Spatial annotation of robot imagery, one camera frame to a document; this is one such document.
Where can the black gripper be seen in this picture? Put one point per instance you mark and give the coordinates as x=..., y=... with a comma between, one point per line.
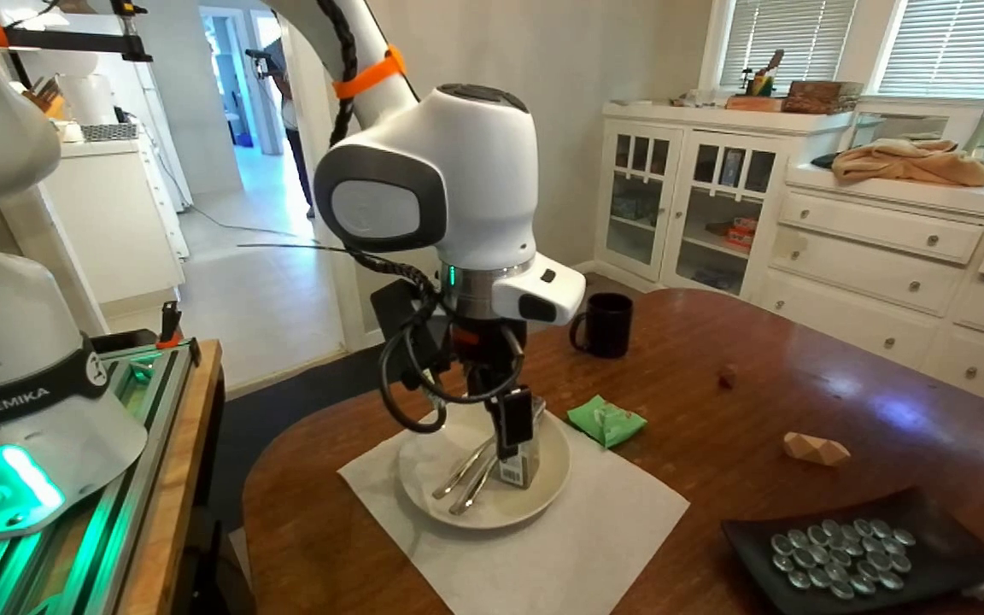
x=489, y=355

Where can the silver fork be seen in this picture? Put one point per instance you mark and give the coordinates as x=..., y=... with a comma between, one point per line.
x=462, y=472

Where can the glass spice shaker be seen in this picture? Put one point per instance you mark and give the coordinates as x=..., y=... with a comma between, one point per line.
x=517, y=455

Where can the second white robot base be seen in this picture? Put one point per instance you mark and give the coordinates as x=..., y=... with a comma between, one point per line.
x=64, y=424

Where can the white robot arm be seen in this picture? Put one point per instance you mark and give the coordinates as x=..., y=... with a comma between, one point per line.
x=437, y=197

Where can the black mug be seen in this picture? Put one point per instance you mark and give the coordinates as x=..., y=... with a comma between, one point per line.
x=601, y=326

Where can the white round plate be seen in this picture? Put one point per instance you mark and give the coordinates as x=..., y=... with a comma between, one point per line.
x=427, y=461

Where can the green snack packet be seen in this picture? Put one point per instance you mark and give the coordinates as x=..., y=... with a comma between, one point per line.
x=606, y=423

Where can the white glass door cabinet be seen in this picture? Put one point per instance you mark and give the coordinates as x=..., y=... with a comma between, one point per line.
x=689, y=197

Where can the light wooden puzzle piece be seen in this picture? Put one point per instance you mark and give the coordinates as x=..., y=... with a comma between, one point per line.
x=813, y=450

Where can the black tray with glass beads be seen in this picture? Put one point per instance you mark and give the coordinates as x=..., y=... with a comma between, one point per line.
x=860, y=558

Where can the white dresser with drawers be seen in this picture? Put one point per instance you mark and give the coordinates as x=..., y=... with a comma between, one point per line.
x=893, y=267

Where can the brown cloth on dresser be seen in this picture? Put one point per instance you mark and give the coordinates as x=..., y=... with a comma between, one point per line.
x=927, y=162

